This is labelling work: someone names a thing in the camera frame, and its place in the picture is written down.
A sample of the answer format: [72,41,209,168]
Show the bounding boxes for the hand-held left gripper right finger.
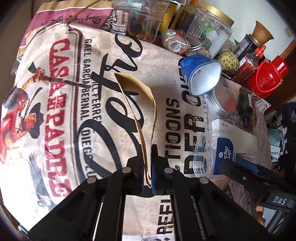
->
[151,145,270,241]

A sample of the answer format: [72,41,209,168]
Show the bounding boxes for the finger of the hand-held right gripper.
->
[218,160,278,193]
[235,156,275,177]

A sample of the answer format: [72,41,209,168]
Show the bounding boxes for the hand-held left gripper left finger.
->
[28,145,148,241]

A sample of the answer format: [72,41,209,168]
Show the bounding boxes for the clear plastic cup blue label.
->
[194,131,236,179]

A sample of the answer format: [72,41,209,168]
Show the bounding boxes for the white cardboard box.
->
[211,118,258,158]

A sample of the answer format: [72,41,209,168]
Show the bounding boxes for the person's right hand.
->
[254,205,266,227]

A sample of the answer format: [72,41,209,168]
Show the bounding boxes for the light blue plastic bag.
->
[268,128,286,160]

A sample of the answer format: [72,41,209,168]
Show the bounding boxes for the black clothes pile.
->
[276,102,296,176]

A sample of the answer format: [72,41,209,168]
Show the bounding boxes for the small dark green bottle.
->
[239,91,253,128]

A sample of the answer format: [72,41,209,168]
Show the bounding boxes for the round metal tin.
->
[207,83,237,115]

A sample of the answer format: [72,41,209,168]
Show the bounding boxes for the red thermos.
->
[246,57,289,99]

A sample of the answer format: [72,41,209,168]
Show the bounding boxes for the printed tablecloth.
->
[0,0,272,241]

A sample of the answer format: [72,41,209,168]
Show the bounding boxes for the red sauce bottle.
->
[236,45,266,80]

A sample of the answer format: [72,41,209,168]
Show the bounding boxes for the green custard apple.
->
[218,51,239,73]

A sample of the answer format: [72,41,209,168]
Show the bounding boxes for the dark wooden door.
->
[262,38,296,114]

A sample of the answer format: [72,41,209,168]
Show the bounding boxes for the blue paper cup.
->
[178,54,222,96]

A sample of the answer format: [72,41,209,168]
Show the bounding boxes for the brown clay vase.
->
[252,20,274,47]

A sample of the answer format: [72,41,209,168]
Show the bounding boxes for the small clear lying jar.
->
[159,29,190,55]

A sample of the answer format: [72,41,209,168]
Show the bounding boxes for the gold lid plastic jar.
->
[185,1,234,50]

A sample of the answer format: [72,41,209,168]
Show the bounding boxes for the clear plastic jar dark contents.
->
[126,0,170,43]

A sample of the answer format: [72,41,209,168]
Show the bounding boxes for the yellow label bottle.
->
[162,0,185,30]

